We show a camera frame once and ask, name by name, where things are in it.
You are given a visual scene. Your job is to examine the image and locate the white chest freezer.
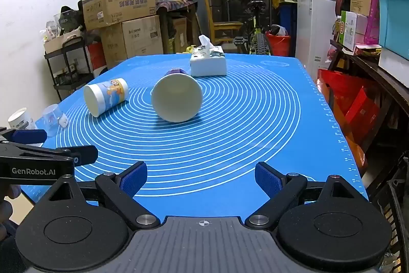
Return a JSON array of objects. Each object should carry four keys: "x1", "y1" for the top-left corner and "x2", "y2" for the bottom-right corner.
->
[{"x1": 295, "y1": 0, "x2": 339, "y2": 79}]

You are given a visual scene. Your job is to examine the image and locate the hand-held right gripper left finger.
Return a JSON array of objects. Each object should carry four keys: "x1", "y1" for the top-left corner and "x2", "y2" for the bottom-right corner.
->
[{"x1": 38, "y1": 161, "x2": 161, "y2": 231}]

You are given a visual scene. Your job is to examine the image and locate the blue silicone baking mat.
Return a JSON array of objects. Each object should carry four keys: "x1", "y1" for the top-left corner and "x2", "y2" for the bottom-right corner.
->
[{"x1": 23, "y1": 54, "x2": 370, "y2": 207}]

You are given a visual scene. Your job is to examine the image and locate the black bicycle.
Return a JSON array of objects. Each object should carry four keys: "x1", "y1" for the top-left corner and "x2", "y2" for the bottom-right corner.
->
[{"x1": 213, "y1": 0, "x2": 273, "y2": 57}]

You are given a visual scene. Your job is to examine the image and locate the clear plastic cup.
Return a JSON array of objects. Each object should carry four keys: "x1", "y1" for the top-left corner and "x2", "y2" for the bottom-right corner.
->
[{"x1": 41, "y1": 104, "x2": 70, "y2": 137}]

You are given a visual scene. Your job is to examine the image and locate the white tissue box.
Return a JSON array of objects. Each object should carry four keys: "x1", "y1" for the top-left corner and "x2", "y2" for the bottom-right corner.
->
[{"x1": 190, "y1": 35, "x2": 228, "y2": 78}]

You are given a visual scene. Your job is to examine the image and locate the person's left hand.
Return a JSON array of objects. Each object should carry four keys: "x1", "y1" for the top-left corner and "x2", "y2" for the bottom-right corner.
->
[{"x1": 0, "y1": 185, "x2": 21, "y2": 240}]

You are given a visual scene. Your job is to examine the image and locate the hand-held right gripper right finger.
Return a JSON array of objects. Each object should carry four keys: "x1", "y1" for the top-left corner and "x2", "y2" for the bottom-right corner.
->
[{"x1": 245, "y1": 161, "x2": 368, "y2": 229}]

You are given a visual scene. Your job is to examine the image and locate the white paper cup cartoon print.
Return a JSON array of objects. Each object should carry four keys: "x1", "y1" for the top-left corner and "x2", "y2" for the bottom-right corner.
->
[{"x1": 83, "y1": 78, "x2": 129, "y2": 118}]

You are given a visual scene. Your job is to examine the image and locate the red plastic bucket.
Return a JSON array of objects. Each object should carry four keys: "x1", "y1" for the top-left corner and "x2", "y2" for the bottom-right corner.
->
[{"x1": 265, "y1": 30, "x2": 292, "y2": 57}]

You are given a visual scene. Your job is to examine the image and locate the white paper cup purple print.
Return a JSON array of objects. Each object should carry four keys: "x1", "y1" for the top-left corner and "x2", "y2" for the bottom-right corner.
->
[{"x1": 151, "y1": 68, "x2": 203, "y2": 123}]

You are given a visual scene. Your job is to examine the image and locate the white printed cup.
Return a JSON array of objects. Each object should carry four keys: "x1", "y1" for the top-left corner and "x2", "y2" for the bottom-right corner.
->
[{"x1": 7, "y1": 107, "x2": 37, "y2": 133}]

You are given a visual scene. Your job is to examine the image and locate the green white carton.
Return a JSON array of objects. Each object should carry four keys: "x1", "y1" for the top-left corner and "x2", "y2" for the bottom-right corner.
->
[{"x1": 340, "y1": 10, "x2": 369, "y2": 52}]

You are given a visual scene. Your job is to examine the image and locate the black metal shelf cart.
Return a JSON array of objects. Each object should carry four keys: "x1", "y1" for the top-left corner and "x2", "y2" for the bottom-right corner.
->
[{"x1": 43, "y1": 35, "x2": 97, "y2": 101}]

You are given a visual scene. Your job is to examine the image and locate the red gift bags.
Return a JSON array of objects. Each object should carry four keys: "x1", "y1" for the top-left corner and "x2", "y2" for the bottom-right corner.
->
[{"x1": 317, "y1": 68, "x2": 381, "y2": 146}]

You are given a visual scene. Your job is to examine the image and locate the teal plastic storage bin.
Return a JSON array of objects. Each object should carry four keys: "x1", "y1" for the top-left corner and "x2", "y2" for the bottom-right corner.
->
[{"x1": 374, "y1": 0, "x2": 409, "y2": 51}]

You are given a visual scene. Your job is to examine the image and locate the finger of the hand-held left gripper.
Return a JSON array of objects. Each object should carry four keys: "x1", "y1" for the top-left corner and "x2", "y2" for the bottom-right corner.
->
[
  {"x1": 56, "y1": 144, "x2": 99, "y2": 167},
  {"x1": 0, "y1": 128, "x2": 48, "y2": 146}
]

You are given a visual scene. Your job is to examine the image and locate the wooden chair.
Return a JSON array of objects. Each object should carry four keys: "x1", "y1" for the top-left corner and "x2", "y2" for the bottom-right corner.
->
[{"x1": 201, "y1": 0, "x2": 244, "y2": 44}]

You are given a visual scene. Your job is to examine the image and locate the pink transparent package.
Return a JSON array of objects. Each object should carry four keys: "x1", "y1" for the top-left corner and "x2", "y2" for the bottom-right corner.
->
[{"x1": 364, "y1": 0, "x2": 381, "y2": 45}]

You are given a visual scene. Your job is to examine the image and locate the small open cardboard box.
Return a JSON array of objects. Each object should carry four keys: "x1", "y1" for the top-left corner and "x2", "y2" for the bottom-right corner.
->
[{"x1": 43, "y1": 28, "x2": 82, "y2": 53}]

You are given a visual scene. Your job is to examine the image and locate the large plain cardboard box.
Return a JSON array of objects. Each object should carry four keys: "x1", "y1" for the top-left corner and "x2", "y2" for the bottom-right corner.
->
[{"x1": 99, "y1": 15, "x2": 164, "y2": 69}]

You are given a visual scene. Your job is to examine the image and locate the printed open cardboard box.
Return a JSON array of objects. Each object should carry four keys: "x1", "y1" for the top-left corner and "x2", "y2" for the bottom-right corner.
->
[{"x1": 79, "y1": 0, "x2": 158, "y2": 31}]

